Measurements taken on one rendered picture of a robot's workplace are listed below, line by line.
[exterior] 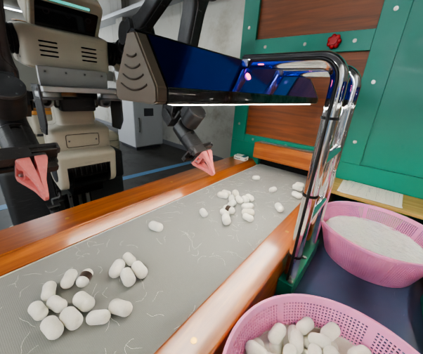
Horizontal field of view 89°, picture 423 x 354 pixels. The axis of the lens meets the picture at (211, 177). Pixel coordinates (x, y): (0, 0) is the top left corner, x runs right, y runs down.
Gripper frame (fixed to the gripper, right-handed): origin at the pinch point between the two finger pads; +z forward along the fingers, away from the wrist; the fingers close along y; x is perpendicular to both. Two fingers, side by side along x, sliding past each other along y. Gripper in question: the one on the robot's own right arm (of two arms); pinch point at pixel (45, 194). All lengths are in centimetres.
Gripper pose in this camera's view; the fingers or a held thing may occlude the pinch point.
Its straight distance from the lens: 50.5
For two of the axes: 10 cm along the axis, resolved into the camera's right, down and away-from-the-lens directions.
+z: 5.5, 8.1, -1.9
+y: 6.2, -2.5, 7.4
